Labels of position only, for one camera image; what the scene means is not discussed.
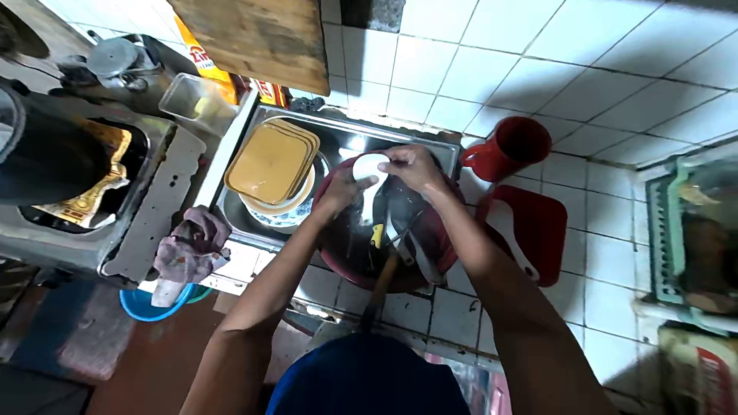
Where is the green dish rack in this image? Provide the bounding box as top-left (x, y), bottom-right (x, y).
top-left (645, 151), bottom-right (738, 335)

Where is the dark red round basin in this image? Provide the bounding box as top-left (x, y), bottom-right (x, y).
top-left (312, 151), bottom-right (467, 294)

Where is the person's body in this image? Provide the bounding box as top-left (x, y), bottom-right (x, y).
top-left (265, 332), bottom-right (472, 415)

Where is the gas stove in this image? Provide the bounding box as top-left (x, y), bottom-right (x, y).
top-left (0, 92), bottom-right (207, 290)

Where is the grey and blue rug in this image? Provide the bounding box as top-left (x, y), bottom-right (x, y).
top-left (0, 276), bottom-right (137, 382)

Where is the stainless steel sink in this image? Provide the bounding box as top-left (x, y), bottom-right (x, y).
top-left (216, 104), bottom-right (462, 296)

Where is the white plastic ladle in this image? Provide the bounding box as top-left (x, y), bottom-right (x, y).
top-left (484, 199), bottom-right (541, 282)

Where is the white plastic rice scoop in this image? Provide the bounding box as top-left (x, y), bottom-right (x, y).
top-left (352, 153), bottom-right (391, 226)

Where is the red and yellow packet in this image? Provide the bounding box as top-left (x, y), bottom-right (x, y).
top-left (251, 78), bottom-right (288, 108)

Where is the large black pot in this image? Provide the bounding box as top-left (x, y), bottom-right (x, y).
top-left (0, 78), bottom-right (111, 206)

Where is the sack with red print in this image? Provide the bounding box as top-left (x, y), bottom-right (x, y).
top-left (657, 320), bottom-right (738, 415)

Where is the grey handled utensil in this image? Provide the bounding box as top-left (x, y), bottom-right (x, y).
top-left (407, 229), bottom-right (447, 286)

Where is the yellow printed foil sheet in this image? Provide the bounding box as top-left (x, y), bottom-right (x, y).
top-left (33, 119), bottom-right (133, 228)

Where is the wooden board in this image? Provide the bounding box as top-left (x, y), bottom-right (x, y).
top-left (166, 0), bottom-right (331, 97)

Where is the knife with yellow-black handle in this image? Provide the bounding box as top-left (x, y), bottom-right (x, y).
top-left (369, 183), bottom-right (392, 250)

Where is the clear plastic container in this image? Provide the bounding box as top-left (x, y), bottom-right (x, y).
top-left (158, 73), bottom-right (237, 138)

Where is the yellow detergent packet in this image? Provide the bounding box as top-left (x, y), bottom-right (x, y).
top-left (173, 14), bottom-right (239, 106)

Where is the red plastic mug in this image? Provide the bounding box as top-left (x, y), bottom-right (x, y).
top-left (462, 116), bottom-right (552, 183)

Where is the purple cloth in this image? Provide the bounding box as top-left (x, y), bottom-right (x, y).
top-left (151, 205), bottom-right (232, 309)

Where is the dark scouring pad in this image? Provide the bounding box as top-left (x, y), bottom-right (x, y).
top-left (289, 96), bottom-right (326, 113)

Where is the blue plastic basin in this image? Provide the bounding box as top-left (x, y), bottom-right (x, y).
top-left (119, 282), bottom-right (196, 322)

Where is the grey metal pot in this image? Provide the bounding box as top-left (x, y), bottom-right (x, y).
top-left (86, 35), bottom-right (163, 92)

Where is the red rectangular plastic tray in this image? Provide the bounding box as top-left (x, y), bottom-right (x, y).
top-left (474, 184), bottom-right (568, 288)

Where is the beige round bowl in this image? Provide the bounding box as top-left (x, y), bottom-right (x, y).
top-left (239, 164), bottom-right (316, 217)

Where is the stack of yellow plastic containers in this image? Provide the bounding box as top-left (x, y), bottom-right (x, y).
top-left (224, 118), bottom-right (321, 206)

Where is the wooden handled utensil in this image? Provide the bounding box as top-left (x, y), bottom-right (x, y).
top-left (360, 248), bottom-right (401, 333)

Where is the person's right hand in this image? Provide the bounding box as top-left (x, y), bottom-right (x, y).
top-left (377, 144), bottom-right (448, 203)

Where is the person's left forearm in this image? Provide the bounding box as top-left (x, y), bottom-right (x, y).
top-left (179, 209), bottom-right (335, 415)

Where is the person's right forearm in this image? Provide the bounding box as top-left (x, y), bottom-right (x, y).
top-left (427, 183), bottom-right (620, 415)

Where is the person's left hand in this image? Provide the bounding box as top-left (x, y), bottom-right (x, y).
top-left (314, 166), bottom-right (379, 227)

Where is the blue floral white bowl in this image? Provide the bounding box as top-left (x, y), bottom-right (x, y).
top-left (246, 152), bottom-right (330, 228)

